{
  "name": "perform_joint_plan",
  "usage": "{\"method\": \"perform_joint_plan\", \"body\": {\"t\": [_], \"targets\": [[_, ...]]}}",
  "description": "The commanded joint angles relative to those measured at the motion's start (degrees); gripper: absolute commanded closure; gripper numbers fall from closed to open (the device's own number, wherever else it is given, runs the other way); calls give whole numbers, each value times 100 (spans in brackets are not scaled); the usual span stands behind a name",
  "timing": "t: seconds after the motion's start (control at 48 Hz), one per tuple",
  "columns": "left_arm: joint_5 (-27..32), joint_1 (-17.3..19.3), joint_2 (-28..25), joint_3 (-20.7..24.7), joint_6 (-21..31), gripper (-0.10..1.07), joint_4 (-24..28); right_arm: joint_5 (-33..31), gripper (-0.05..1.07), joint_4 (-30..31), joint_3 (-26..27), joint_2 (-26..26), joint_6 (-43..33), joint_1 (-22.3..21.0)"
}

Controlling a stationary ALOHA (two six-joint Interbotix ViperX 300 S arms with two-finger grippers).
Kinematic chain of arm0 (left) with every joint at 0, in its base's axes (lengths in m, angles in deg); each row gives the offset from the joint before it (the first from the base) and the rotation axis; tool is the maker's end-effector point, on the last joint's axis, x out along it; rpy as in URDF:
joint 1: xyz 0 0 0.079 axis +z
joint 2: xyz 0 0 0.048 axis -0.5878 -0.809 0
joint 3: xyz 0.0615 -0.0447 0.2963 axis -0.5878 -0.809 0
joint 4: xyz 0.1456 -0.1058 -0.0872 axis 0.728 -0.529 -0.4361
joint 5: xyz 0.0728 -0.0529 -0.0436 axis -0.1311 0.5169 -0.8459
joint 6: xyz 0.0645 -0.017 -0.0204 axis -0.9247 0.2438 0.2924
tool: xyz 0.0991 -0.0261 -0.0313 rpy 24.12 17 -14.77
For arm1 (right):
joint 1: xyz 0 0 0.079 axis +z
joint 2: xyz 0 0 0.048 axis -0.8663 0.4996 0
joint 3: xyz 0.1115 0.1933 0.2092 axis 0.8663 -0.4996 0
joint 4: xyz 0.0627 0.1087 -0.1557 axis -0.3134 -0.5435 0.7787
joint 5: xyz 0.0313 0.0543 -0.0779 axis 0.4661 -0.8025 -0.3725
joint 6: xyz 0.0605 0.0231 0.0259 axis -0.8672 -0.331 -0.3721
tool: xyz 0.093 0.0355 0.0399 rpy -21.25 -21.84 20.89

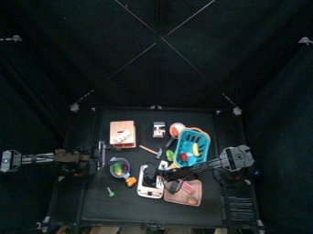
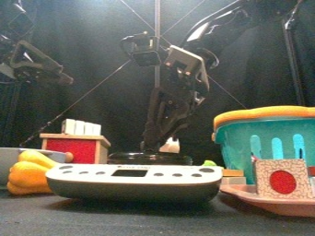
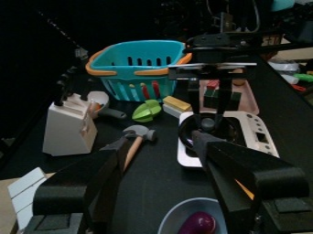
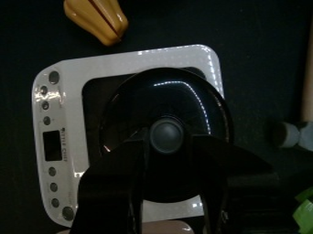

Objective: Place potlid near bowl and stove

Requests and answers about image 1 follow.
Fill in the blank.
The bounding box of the grey blue toy bowl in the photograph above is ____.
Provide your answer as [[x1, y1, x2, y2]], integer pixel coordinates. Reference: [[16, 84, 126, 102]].
[[107, 156, 133, 180]]

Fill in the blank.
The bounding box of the red pink toy slice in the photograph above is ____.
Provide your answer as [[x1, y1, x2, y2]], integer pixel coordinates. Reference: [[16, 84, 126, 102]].
[[181, 181, 197, 195]]

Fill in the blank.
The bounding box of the orange toy food piece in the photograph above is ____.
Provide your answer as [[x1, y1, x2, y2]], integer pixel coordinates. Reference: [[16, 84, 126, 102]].
[[125, 176, 138, 187]]

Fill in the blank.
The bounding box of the pink snack box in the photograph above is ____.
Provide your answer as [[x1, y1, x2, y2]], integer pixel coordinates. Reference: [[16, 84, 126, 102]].
[[107, 120, 138, 150]]

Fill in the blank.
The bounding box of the green toy vegetable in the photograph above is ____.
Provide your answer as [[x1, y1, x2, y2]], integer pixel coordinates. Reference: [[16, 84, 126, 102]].
[[165, 149, 177, 163]]

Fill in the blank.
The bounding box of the pink brown cutting board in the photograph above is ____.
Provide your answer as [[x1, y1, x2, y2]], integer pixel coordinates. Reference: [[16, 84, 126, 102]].
[[164, 178, 205, 207]]

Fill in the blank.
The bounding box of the teal basket orange rim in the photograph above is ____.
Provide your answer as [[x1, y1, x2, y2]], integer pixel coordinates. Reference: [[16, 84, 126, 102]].
[[168, 126, 213, 170]]

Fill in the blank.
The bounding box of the white text label sticker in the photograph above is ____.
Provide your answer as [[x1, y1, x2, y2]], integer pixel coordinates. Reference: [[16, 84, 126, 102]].
[[226, 195, 256, 223]]

